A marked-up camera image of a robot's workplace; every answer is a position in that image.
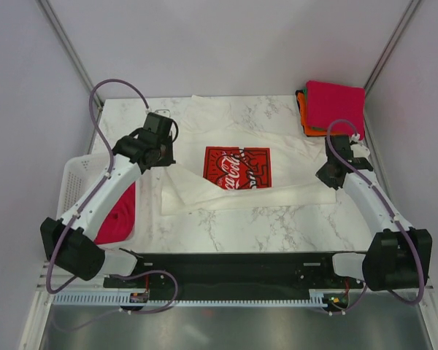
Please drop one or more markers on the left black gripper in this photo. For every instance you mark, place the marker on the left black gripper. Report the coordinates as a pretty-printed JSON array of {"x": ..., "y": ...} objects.
[{"x": 168, "y": 160}]

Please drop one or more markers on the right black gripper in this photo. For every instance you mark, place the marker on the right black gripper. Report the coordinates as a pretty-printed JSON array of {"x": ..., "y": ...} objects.
[{"x": 321, "y": 173}]

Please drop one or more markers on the white Coca-Cola t-shirt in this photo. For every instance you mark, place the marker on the white Coca-Cola t-shirt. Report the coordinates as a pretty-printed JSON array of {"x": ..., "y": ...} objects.
[{"x": 222, "y": 164}]

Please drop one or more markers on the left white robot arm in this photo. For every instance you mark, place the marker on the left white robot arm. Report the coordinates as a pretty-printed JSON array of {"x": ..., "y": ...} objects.
[{"x": 69, "y": 241}]

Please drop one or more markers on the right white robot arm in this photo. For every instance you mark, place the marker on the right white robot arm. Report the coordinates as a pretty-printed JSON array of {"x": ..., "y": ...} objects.
[{"x": 399, "y": 254}]

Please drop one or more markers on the folded orange t-shirt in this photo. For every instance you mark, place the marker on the folded orange t-shirt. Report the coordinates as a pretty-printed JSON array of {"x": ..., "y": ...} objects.
[{"x": 326, "y": 104}]

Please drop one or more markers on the white plastic laundry basket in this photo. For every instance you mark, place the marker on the white plastic laundry basket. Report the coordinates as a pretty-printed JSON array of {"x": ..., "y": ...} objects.
[{"x": 80, "y": 177}]

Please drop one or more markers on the folded black t-shirt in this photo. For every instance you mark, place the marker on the folded black t-shirt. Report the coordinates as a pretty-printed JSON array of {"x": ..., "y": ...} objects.
[{"x": 300, "y": 98}]

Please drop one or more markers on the crumpled magenta t-shirt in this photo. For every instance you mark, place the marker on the crumpled magenta t-shirt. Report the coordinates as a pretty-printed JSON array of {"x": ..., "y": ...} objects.
[{"x": 120, "y": 221}]

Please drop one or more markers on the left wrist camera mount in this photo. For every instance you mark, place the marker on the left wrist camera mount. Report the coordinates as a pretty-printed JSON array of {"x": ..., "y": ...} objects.
[{"x": 163, "y": 112}]

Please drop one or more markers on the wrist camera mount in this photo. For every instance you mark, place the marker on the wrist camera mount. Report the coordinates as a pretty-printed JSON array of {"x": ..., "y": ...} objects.
[
  {"x": 360, "y": 150},
  {"x": 163, "y": 112}
]

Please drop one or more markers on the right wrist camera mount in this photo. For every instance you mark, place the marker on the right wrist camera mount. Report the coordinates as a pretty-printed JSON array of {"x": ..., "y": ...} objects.
[{"x": 360, "y": 150}]

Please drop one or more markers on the white slotted cable duct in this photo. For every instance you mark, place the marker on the white slotted cable duct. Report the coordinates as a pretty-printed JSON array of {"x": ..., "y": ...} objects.
[{"x": 129, "y": 299}]

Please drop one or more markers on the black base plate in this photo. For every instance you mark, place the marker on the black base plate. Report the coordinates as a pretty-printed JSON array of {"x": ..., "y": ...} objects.
[{"x": 234, "y": 276}]

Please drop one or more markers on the aluminium frame rails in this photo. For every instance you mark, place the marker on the aluminium frame rails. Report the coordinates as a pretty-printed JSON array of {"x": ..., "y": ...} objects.
[{"x": 397, "y": 258}]

